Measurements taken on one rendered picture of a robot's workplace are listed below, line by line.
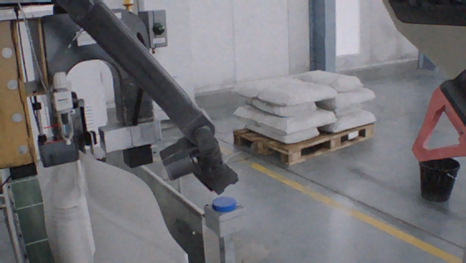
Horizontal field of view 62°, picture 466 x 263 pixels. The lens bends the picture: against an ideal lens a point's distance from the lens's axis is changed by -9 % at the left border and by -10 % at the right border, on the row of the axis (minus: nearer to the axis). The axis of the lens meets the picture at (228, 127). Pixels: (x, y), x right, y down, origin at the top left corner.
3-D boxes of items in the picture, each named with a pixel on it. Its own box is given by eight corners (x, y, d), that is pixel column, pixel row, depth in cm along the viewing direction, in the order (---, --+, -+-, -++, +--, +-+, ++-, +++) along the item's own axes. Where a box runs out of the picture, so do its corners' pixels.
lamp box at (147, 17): (168, 47, 98) (166, 8, 96) (151, 48, 96) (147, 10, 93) (156, 45, 104) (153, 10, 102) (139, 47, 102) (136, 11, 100)
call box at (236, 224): (246, 228, 106) (245, 207, 104) (220, 237, 102) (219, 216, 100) (230, 216, 112) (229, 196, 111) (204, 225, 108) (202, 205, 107)
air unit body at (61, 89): (83, 143, 86) (73, 71, 82) (61, 147, 84) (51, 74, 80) (78, 138, 90) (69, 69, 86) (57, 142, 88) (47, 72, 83)
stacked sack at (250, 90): (310, 93, 404) (310, 78, 400) (253, 103, 373) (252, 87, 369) (283, 87, 440) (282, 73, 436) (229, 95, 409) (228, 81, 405)
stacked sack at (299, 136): (321, 137, 380) (321, 124, 377) (285, 147, 358) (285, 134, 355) (276, 122, 434) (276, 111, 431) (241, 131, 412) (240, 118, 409)
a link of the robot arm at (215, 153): (221, 146, 87) (211, 127, 91) (190, 159, 86) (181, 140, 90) (226, 164, 93) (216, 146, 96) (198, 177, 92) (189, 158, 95)
